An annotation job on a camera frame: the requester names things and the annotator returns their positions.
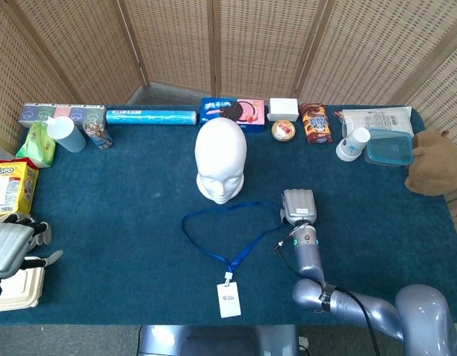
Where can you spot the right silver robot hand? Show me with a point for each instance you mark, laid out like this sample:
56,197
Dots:
299,205

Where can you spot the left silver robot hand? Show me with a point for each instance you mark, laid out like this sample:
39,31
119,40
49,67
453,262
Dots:
9,248

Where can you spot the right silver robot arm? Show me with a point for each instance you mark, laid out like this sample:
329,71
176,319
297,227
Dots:
308,252

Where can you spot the beige clamshell lunch box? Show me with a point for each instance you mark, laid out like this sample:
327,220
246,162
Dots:
17,293

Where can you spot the yellow biscuit bag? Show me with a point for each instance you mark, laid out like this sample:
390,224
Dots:
9,189

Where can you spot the round gold tin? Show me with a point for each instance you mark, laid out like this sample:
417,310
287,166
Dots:
283,130

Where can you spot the stacked flower paper cups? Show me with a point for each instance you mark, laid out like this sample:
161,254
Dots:
352,145

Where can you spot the brown chocolate cookie pack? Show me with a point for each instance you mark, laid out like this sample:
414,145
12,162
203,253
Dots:
317,124

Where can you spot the white foam mannequin head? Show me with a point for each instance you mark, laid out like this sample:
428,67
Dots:
221,155

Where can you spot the small white box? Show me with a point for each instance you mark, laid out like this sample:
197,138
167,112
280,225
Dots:
284,108

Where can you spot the green wet wipes pack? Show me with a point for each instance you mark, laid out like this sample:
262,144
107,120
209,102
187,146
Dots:
37,146

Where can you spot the clear blue-rimmed food container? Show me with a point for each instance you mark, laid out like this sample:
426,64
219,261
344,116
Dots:
390,150

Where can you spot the blue pink cookie box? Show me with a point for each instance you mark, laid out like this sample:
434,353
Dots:
232,109

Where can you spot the white plastic bag pack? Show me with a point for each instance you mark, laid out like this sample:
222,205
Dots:
384,118

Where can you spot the pale green cup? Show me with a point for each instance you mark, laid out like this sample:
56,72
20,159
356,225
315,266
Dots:
67,135

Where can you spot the blue velvet tablecloth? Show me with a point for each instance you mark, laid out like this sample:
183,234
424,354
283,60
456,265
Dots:
139,222

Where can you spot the brown plush toy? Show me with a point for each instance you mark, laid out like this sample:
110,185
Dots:
434,167

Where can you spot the clear jar with snacks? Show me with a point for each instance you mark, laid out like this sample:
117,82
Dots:
98,135

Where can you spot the long multicolour tea box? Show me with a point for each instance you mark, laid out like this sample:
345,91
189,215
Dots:
61,113

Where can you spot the silver robot torso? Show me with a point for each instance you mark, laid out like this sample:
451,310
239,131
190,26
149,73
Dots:
213,341

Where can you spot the blue plastic wrap roll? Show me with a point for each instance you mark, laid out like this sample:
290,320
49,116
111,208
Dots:
150,117

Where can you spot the wicker folding screen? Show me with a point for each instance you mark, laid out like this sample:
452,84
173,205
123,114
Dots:
169,44

